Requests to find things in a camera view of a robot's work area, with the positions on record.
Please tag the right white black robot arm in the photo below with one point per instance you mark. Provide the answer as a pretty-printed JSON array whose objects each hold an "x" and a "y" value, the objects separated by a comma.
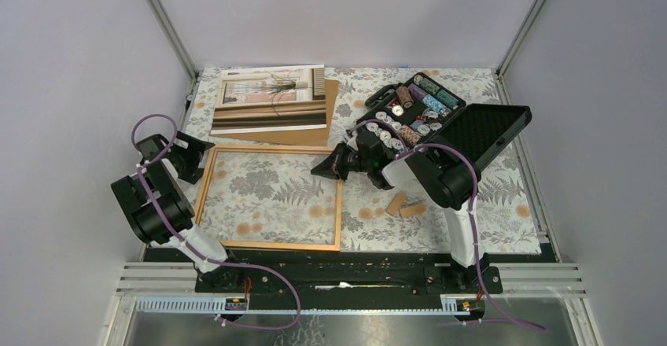
[{"x": 448, "y": 177}]

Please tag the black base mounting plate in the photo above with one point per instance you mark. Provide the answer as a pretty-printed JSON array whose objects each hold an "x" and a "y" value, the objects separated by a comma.
[{"x": 340, "y": 280}]

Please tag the aluminium rail frame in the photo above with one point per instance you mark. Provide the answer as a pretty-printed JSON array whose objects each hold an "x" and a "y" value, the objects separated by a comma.
[{"x": 530, "y": 304}]

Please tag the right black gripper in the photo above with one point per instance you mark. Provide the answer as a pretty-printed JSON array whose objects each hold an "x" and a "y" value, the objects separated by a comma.
[{"x": 332, "y": 167}]

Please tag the black poker chip case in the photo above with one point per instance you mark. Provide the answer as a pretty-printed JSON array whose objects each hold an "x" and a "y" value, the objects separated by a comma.
[{"x": 422, "y": 111}]

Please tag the small wooden block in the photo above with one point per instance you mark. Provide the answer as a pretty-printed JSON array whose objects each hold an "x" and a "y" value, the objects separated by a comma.
[
  {"x": 412, "y": 210},
  {"x": 396, "y": 204}
]

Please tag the printed photo of plant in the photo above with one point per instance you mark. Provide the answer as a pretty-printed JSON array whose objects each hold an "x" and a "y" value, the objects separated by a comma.
[{"x": 283, "y": 98}]

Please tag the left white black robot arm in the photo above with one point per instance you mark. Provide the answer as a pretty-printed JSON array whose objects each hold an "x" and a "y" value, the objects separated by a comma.
[{"x": 157, "y": 210}]

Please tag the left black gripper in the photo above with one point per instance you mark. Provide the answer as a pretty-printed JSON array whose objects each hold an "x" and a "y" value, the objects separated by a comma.
[{"x": 195, "y": 149}]

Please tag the brown cardboard backing board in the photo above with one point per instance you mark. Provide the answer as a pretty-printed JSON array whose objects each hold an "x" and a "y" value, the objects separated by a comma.
[{"x": 316, "y": 137}]

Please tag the floral patterned table mat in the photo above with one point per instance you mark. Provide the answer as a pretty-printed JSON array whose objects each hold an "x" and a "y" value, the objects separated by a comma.
[{"x": 504, "y": 215}]

